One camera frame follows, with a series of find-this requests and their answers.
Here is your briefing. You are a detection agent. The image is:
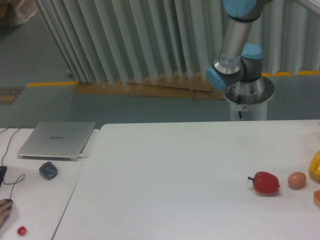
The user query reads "person's hand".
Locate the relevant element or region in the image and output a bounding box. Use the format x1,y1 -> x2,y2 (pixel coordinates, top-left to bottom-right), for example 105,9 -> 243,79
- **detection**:
0,199 -> 11,226

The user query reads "black computer mouse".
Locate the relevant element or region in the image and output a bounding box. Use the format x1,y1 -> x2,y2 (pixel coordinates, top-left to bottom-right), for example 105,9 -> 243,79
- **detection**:
5,198 -> 13,209

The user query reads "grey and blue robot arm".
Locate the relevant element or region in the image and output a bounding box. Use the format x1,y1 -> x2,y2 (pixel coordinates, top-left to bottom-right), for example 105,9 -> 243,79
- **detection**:
206,0 -> 320,91

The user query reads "red bell pepper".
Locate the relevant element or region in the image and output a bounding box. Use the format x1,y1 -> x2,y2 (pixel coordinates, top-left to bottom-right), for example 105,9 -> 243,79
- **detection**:
247,171 -> 280,194

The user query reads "yellow bell pepper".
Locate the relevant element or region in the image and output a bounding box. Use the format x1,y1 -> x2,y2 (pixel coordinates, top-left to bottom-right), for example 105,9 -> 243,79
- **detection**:
308,150 -> 320,182

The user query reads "dark grey earbuds case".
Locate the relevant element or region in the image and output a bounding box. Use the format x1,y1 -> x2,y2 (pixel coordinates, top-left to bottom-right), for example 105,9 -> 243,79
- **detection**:
39,161 -> 58,180

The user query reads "silver laptop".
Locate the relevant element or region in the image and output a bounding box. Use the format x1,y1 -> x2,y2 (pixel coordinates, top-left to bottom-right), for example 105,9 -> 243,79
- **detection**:
17,121 -> 95,160

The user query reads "brown floor sign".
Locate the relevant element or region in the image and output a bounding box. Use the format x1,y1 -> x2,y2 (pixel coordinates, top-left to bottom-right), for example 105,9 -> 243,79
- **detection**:
0,86 -> 25,105

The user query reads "yellow floor tape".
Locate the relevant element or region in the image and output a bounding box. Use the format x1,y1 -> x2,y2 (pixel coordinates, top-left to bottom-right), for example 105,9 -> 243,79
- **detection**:
26,81 -> 77,87

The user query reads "pale green folding curtain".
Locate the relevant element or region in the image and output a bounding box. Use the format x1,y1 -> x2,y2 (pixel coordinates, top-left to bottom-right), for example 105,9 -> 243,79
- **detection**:
35,0 -> 320,83

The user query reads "brown cardboard sheet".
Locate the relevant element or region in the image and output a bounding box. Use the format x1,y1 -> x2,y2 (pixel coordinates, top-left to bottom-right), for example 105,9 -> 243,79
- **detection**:
73,71 -> 225,105

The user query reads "brown egg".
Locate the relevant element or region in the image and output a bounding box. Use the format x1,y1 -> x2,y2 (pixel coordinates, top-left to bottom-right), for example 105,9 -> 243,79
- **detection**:
287,171 -> 307,190

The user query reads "orange food item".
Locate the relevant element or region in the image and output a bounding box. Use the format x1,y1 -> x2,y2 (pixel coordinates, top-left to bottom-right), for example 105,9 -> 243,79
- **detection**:
313,189 -> 320,206

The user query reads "black mouse cable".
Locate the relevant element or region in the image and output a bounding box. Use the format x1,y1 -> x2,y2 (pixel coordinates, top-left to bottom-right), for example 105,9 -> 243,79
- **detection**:
0,125 -> 33,198

